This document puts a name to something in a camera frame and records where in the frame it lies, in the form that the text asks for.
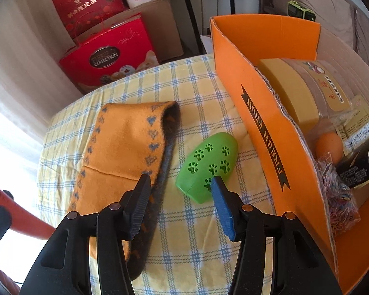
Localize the orange white bottle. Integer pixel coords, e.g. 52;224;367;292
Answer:
0;189;55;240

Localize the green paw print case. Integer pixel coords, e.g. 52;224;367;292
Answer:
175;132;239;204

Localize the colourful rubber band bag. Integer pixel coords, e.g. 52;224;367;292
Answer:
317;152;361;236

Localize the black tissue pack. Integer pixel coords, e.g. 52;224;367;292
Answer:
336;139;369;189

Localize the clear jar yellow lid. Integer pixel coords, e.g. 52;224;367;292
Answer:
258;58;354;138

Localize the gold foil sachet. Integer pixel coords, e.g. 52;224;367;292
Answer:
336;95;369;156

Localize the yellow checked tablecloth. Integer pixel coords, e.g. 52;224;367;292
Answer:
37;55;274;294

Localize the orange knitted scarf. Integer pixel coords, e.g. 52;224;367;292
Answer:
68;101;181;280

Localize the orange ball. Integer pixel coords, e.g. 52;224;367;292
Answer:
315;132;344;164

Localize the orange cardboard fruit box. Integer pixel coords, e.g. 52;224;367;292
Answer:
210;14;369;294

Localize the white sheer curtain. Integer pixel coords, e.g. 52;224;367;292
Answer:
0;0;81;142

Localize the red chocolate collection bag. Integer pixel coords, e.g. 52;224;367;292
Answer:
59;13;159;94

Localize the brown cardboard box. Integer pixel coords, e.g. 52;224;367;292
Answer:
74;0;184;64

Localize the green portable radio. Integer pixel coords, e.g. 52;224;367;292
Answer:
287;0;316;22

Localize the red tea gift bag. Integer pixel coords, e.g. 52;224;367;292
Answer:
52;0;127;39

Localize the brown sofa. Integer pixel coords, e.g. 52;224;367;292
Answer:
259;0;369;66

